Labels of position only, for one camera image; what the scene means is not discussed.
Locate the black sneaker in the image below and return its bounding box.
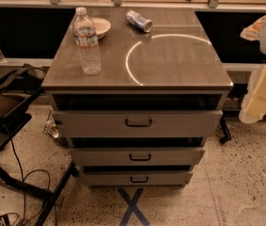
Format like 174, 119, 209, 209
0, 213, 20, 226

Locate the clear plastic water bottle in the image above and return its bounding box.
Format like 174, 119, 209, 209
72, 7, 102, 75

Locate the black cable on floor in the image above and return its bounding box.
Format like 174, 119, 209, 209
0, 122, 58, 226

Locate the top grey drawer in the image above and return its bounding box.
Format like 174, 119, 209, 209
53, 110, 223, 137

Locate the black chair with bag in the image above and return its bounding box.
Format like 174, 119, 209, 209
0, 64, 75, 226

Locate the grey drawer cabinet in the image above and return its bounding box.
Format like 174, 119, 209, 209
40, 7, 234, 189

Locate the middle grey drawer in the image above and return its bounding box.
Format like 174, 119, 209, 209
70, 147, 204, 167

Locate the grey drawer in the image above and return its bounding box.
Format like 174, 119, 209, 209
53, 110, 223, 137
82, 170, 193, 186
70, 147, 204, 167

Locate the bottom grey drawer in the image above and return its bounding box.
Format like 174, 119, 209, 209
82, 170, 193, 186

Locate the black caster leg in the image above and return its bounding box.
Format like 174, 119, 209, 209
220, 117, 231, 144

